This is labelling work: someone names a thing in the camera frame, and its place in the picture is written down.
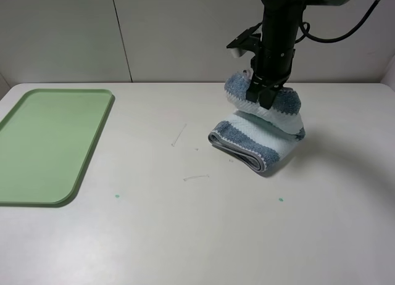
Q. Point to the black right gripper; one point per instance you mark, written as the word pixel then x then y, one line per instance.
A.
pixel 271 70

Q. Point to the blue white striped towel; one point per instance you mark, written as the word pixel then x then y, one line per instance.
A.
pixel 259 137

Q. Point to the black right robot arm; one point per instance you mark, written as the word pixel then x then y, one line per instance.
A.
pixel 281 19

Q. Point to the green plastic tray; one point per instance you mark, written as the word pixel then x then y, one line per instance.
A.
pixel 47 141

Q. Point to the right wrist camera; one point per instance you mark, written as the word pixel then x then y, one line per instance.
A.
pixel 247 41

